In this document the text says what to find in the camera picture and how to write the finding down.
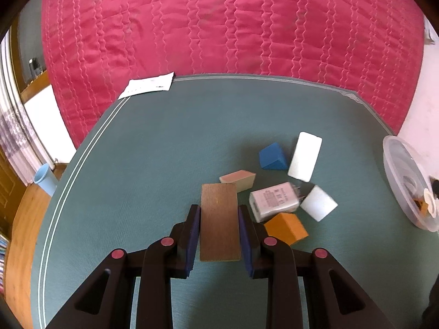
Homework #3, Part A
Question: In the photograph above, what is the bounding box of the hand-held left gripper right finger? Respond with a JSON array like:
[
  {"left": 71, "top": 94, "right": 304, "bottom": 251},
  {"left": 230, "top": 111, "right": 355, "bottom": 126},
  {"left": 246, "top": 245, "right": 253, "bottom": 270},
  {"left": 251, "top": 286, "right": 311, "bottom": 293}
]
[{"left": 238, "top": 205, "right": 396, "bottom": 329}]

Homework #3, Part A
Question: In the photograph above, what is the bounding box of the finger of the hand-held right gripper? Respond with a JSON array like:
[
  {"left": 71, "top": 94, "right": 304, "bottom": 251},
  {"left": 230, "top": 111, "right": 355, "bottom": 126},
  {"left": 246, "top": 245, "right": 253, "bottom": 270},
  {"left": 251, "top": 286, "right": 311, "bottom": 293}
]
[{"left": 423, "top": 177, "right": 439, "bottom": 217}]

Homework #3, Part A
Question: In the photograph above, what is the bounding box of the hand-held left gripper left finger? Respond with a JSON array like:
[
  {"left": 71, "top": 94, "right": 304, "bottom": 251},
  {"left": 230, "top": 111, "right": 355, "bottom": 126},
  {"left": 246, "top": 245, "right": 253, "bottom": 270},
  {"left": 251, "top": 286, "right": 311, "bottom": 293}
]
[{"left": 44, "top": 204, "right": 201, "bottom": 329}]

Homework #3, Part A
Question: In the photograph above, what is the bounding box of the brown wooden block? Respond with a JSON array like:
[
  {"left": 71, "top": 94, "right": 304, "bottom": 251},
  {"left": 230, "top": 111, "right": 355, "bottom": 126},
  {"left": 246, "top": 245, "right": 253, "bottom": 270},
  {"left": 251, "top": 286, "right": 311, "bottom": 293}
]
[{"left": 200, "top": 183, "right": 241, "bottom": 262}]

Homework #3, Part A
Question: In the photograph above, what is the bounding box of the clear plastic container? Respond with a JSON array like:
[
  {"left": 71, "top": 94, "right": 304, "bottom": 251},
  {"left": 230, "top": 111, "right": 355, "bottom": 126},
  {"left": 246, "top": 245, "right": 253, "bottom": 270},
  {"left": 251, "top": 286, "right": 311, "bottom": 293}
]
[{"left": 383, "top": 135, "right": 439, "bottom": 232}]

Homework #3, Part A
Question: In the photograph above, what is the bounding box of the pink triangular wooden block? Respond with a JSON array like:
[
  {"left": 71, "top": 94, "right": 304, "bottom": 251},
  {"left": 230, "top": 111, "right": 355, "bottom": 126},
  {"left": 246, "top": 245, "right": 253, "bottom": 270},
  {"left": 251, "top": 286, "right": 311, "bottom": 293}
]
[{"left": 219, "top": 169, "right": 257, "bottom": 193}]

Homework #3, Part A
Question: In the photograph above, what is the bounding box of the blue wooden block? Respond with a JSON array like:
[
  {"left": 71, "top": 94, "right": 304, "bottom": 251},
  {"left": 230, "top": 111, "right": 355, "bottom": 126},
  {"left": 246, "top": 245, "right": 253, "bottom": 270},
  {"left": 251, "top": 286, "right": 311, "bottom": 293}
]
[{"left": 258, "top": 142, "right": 289, "bottom": 171}]

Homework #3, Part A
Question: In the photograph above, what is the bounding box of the orange wooden block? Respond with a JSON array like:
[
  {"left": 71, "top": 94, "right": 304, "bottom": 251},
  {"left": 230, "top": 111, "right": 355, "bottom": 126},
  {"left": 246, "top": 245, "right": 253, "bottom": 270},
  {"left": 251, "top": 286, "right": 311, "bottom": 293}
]
[{"left": 263, "top": 212, "right": 309, "bottom": 246}]

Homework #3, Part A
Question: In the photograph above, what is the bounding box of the white power adapter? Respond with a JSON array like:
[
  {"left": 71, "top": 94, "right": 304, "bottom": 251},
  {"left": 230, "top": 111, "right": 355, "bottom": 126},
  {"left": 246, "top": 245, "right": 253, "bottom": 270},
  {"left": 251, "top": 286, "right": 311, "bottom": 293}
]
[{"left": 249, "top": 181, "right": 304, "bottom": 223}]

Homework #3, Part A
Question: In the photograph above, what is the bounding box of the white cube block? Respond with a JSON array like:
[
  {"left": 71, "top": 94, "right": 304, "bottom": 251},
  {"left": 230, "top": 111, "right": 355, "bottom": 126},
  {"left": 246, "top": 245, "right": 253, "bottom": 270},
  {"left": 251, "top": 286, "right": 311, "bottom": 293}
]
[{"left": 300, "top": 185, "right": 338, "bottom": 222}]

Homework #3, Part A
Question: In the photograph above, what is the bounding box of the teal mat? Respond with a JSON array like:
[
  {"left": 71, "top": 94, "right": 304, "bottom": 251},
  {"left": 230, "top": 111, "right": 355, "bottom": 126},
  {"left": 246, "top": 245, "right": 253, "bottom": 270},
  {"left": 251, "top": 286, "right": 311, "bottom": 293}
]
[{"left": 30, "top": 74, "right": 439, "bottom": 329}]

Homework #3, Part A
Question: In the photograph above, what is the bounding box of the white flat rounded block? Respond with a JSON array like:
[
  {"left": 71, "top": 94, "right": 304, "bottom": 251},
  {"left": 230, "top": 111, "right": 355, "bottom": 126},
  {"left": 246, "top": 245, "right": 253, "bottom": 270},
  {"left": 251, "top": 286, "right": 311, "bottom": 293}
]
[{"left": 287, "top": 132, "right": 323, "bottom": 182}]

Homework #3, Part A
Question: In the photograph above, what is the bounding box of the light blue cup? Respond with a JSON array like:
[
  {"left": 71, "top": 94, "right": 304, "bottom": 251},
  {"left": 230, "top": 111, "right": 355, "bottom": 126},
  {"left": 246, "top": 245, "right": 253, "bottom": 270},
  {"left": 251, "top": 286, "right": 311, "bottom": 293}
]
[{"left": 33, "top": 163, "right": 58, "bottom": 197}]

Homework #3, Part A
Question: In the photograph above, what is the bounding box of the white paper sheet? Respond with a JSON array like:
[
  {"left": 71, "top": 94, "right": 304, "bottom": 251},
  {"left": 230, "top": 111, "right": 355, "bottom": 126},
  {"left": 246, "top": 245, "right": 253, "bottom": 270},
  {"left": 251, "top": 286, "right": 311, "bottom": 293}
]
[{"left": 118, "top": 72, "right": 175, "bottom": 99}]

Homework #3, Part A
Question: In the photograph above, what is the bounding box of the brown wooden door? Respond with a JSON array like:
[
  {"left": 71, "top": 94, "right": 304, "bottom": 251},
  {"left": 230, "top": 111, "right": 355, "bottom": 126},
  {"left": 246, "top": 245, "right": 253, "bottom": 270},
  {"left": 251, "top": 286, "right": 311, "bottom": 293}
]
[{"left": 0, "top": 147, "right": 30, "bottom": 230}]

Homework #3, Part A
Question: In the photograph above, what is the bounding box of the bookshelf with books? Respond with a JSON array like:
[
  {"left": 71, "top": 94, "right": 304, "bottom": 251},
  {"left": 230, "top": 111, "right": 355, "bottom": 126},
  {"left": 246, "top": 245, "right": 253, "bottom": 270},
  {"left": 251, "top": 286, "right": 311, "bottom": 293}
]
[{"left": 0, "top": 231, "right": 10, "bottom": 297}]

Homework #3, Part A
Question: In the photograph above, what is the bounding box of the patterned white curtain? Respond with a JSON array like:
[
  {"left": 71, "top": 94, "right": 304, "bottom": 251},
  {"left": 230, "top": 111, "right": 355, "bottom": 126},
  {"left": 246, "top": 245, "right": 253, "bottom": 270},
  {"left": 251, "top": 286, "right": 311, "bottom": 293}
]
[{"left": 0, "top": 34, "right": 52, "bottom": 186}]

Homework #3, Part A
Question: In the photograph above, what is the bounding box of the red quilted blanket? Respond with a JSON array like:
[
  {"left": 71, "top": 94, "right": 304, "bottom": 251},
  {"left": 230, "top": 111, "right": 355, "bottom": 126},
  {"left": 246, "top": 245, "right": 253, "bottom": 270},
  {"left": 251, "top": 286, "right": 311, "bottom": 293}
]
[{"left": 40, "top": 0, "right": 426, "bottom": 149}]

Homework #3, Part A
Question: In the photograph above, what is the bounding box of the wooden side desk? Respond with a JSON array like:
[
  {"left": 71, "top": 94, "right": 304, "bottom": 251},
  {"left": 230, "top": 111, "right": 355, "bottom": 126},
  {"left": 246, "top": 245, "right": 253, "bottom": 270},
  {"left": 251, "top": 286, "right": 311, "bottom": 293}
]
[{"left": 20, "top": 70, "right": 52, "bottom": 100}]

